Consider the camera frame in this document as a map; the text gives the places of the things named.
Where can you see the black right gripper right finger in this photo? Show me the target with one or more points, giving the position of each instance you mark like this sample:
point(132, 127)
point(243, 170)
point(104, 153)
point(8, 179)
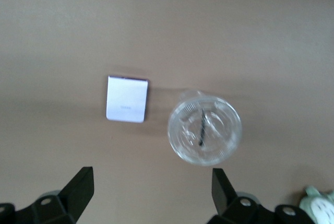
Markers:
point(227, 205)

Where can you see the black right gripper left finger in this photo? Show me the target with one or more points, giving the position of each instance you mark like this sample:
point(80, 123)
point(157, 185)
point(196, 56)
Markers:
point(68, 200)

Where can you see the clear plastic cup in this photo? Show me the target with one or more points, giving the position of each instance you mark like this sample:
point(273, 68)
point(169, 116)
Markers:
point(216, 140)

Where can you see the thin black stick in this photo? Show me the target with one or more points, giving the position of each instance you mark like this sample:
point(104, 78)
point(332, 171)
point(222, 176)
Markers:
point(202, 127)

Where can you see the grey-green totoro plush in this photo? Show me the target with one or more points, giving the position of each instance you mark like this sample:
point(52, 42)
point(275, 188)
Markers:
point(321, 205)

